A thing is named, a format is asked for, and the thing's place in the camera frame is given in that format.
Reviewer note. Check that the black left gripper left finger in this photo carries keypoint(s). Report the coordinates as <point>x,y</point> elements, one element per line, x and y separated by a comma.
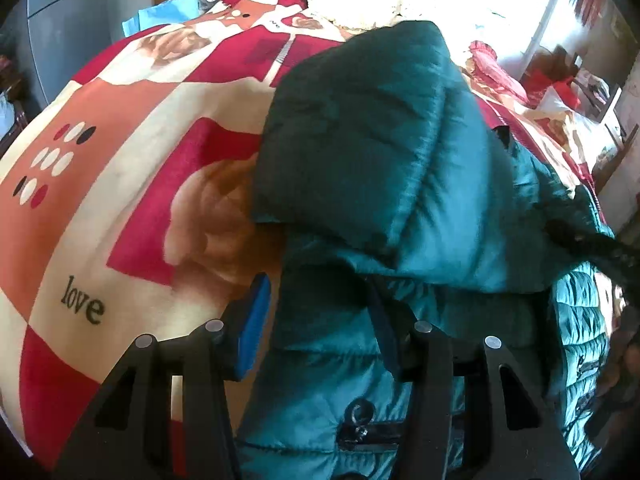
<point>125,433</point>

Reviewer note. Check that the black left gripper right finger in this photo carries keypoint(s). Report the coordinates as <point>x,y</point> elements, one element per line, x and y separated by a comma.
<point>472,413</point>

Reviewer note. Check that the teal quilted down jacket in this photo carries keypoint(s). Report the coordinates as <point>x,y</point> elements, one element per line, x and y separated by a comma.
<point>387,182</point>

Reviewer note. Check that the red orange patterned blanket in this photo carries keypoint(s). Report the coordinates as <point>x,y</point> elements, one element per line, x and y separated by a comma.
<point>127,204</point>

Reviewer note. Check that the white pillow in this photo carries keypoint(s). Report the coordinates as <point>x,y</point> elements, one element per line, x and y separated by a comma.
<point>586,141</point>

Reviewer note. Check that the red gift bag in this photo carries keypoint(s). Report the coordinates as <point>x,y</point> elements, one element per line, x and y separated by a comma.
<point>536,84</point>

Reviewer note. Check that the pink ruffled heart cushion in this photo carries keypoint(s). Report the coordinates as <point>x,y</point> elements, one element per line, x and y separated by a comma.
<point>483,65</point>

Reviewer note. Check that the grey refrigerator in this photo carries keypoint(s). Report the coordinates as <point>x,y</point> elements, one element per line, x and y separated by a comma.
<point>49,41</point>

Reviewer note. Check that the light blue paper bag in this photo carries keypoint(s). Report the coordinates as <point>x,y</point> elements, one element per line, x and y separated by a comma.
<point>167,12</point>

